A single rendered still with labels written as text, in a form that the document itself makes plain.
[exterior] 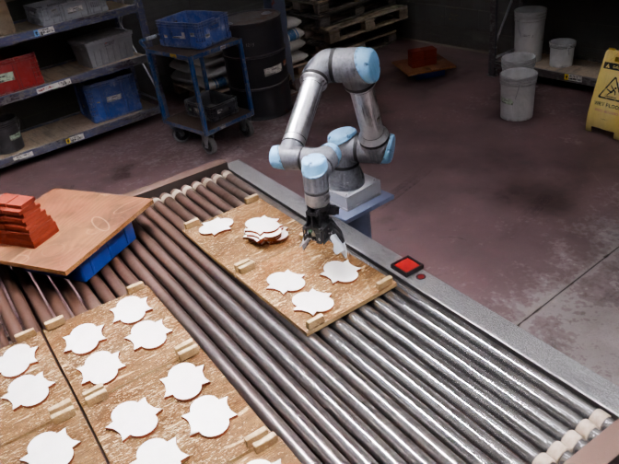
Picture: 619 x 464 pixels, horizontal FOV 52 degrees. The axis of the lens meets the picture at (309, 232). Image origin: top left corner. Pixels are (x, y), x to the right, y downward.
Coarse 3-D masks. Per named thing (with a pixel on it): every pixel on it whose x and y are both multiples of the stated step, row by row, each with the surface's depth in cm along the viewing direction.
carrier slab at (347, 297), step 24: (312, 240) 227; (264, 264) 217; (288, 264) 216; (312, 264) 214; (360, 264) 211; (264, 288) 205; (336, 288) 201; (360, 288) 200; (384, 288) 198; (288, 312) 193; (336, 312) 191
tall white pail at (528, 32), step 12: (516, 12) 591; (528, 12) 608; (540, 12) 581; (516, 24) 598; (528, 24) 588; (540, 24) 589; (516, 36) 603; (528, 36) 594; (540, 36) 595; (516, 48) 609; (528, 48) 600; (540, 48) 602; (540, 60) 610
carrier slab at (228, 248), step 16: (240, 208) 254; (256, 208) 252; (272, 208) 251; (240, 224) 243; (288, 224) 239; (192, 240) 239; (208, 240) 235; (224, 240) 234; (240, 240) 233; (288, 240) 229; (224, 256) 225; (240, 256) 224; (256, 256) 222; (272, 256) 221
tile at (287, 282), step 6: (288, 270) 211; (270, 276) 209; (276, 276) 209; (282, 276) 208; (288, 276) 208; (294, 276) 208; (300, 276) 207; (270, 282) 206; (276, 282) 206; (282, 282) 206; (288, 282) 205; (294, 282) 205; (300, 282) 204; (270, 288) 204; (276, 288) 203; (282, 288) 203; (288, 288) 202; (294, 288) 202; (300, 288) 202; (282, 294) 201
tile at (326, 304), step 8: (312, 288) 201; (296, 296) 198; (304, 296) 198; (312, 296) 197; (320, 296) 197; (328, 296) 196; (296, 304) 195; (304, 304) 194; (312, 304) 194; (320, 304) 194; (328, 304) 193; (304, 312) 192; (312, 312) 190; (320, 312) 191
